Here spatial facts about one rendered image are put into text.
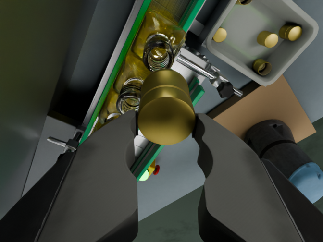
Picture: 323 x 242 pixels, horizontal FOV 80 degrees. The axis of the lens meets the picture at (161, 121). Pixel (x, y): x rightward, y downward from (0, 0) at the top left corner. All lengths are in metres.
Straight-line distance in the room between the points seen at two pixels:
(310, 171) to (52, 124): 0.66
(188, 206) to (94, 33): 2.09
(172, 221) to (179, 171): 1.82
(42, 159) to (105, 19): 0.45
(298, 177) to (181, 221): 2.15
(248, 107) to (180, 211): 1.95
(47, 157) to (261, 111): 0.68
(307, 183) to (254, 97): 0.26
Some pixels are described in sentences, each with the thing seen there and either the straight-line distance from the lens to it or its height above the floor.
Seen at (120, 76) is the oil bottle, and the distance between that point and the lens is 0.26.
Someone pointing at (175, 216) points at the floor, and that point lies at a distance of 2.55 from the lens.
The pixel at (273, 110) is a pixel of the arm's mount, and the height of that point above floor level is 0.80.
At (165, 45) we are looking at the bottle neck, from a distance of 0.19.
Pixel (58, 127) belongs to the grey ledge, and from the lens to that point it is 0.60.
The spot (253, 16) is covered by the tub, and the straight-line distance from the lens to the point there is 0.61.
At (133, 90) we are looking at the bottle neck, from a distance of 0.21.
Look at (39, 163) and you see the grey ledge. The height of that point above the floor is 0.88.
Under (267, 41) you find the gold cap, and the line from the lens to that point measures 0.59.
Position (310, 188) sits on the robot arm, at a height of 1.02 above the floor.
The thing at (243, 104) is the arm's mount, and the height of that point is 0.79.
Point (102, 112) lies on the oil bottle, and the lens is 0.29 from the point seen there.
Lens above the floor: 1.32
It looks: 58 degrees down
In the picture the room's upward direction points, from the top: 178 degrees clockwise
